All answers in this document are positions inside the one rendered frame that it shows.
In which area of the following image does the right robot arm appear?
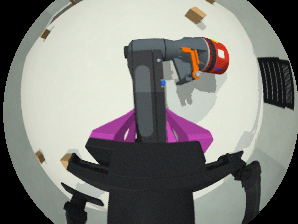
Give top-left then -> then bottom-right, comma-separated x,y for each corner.
230,151 -> 261,224

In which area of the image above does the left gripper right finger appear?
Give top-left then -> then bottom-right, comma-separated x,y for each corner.
166,108 -> 213,153

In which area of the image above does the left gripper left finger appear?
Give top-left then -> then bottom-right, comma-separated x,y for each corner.
89,109 -> 136,142

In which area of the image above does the dark grey l-shaped nozzle body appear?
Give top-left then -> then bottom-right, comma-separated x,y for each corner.
124,37 -> 229,143

